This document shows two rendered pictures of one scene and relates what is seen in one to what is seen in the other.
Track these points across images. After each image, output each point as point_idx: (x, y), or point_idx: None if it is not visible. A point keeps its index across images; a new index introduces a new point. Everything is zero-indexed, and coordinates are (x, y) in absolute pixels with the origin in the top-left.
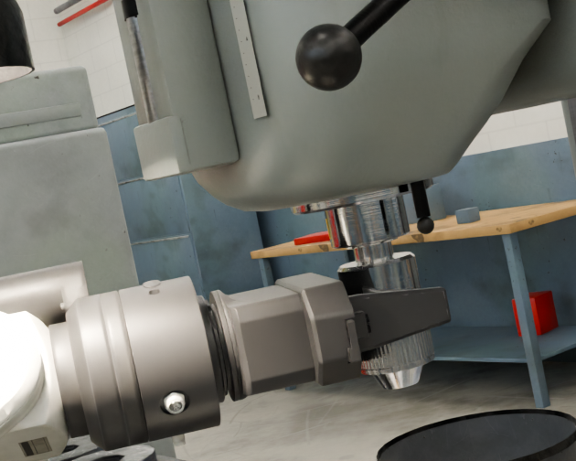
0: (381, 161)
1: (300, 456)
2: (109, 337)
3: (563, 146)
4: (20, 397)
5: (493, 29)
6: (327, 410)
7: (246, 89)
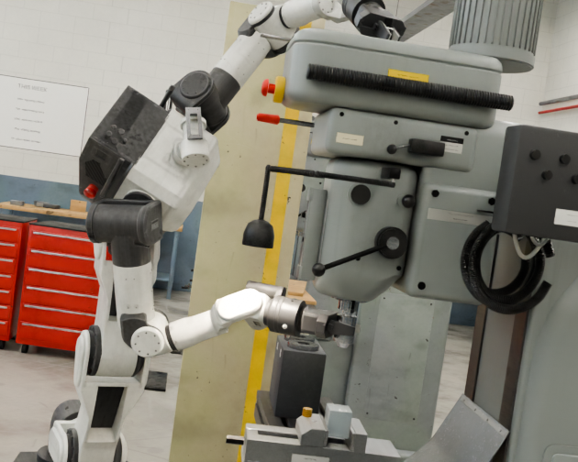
0: (340, 292)
1: None
2: (276, 306)
3: None
4: (252, 311)
5: (377, 273)
6: None
7: None
